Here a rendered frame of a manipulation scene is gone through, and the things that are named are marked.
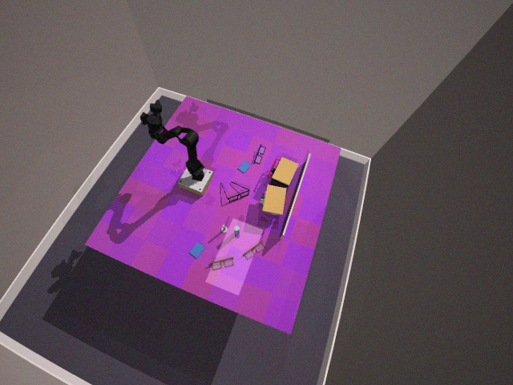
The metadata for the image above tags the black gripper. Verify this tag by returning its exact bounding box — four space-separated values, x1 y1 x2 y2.
150 99 162 126

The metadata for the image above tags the blue flat square tile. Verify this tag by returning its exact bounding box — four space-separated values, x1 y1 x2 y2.
238 161 251 173
189 242 206 258

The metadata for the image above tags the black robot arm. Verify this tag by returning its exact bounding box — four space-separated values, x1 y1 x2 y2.
140 112 204 181

